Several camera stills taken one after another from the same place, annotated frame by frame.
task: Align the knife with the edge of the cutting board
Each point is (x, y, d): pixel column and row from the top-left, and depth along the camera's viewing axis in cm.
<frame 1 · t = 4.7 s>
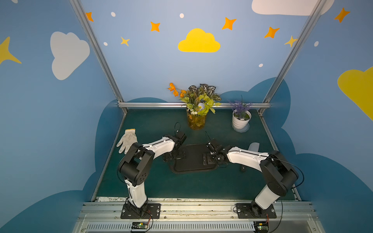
left hand: (177, 156, 94), fingers open
right hand: (210, 158, 93), fingers open
black cutting board: (194, 161, 93), point 2 cm above the table
white work glove: (127, 139, 104), on the table
flower bouquet in amber vase: (199, 100, 98), point 24 cm above the table
lavender plant in white pot: (240, 116, 107), point 11 cm above the table

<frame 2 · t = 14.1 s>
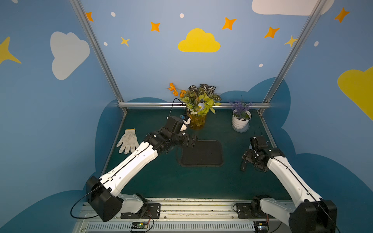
left hand: (190, 134, 75), fingers open
right hand: (254, 158, 84), fingers open
the named things where they were.

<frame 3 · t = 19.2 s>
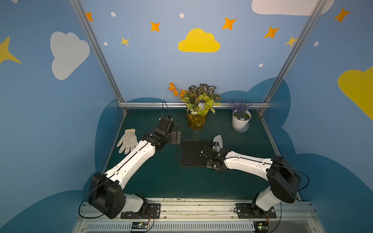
left hand: (171, 132, 83), fingers open
right hand: (214, 160, 88), fingers open
the named things where they were.

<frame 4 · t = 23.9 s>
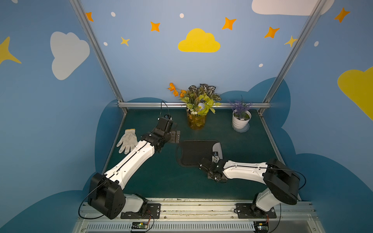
left hand: (170, 131, 83), fingers open
right hand: (215, 170, 89), fingers open
the named things where they were.

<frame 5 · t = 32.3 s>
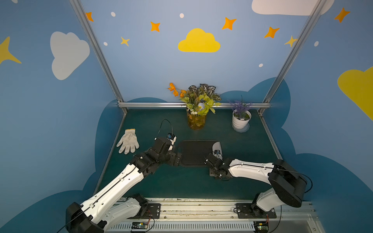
left hand: (173, 150, 77), fingers open
right hand: (214, 168, 89), fingers open
the named things where they were.

